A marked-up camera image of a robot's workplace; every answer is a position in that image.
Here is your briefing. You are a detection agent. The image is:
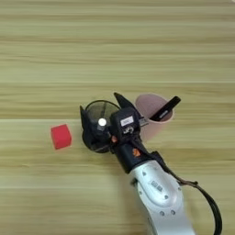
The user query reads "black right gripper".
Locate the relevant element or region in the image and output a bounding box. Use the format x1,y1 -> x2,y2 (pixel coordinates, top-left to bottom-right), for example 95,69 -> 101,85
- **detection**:
79,92 -> 161,174

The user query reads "red foam cube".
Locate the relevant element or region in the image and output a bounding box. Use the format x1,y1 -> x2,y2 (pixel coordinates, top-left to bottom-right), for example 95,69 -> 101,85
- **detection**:
50,123 -> 73,151

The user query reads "black marker pen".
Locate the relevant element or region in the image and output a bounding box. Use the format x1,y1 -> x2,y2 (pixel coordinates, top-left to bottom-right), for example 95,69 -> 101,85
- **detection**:
149,95 -> 182,123

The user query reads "pink plastic cup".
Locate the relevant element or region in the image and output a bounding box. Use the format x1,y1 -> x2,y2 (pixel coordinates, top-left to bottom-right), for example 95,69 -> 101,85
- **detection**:
134,93 -> 175,142

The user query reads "black mesh pen holder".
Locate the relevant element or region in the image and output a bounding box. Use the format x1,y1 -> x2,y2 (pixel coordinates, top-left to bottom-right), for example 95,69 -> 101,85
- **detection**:
81,99 -> 122,154

